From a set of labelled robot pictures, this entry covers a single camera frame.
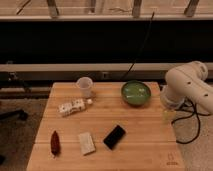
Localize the green ceramic bowl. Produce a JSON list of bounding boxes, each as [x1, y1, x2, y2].
[[121, 80, 151, 106]]

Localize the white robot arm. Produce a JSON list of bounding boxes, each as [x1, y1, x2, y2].
[[160, 61, 213, 114]]

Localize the black smartphone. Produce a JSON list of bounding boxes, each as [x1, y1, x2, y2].
[[103, 125, 126, 150]]

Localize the beige rectangular sponge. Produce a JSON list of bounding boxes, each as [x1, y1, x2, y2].
[[78, 132, 96, 155]]

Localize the clear plastic cup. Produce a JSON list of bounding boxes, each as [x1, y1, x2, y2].
[[76, 77, 93, 98]]

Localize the dark red chili pepper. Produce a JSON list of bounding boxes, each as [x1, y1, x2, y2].
[[50, 131, 60, 156]]

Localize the black office chair base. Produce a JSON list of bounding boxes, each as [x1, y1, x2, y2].
[[0, 109, 28, 121]]

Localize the black cable on floor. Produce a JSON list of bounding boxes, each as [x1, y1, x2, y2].
[[171, 99, 212, 146]]

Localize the black hanging cable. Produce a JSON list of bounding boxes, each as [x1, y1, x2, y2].
[[120, 11, 156, 82]]

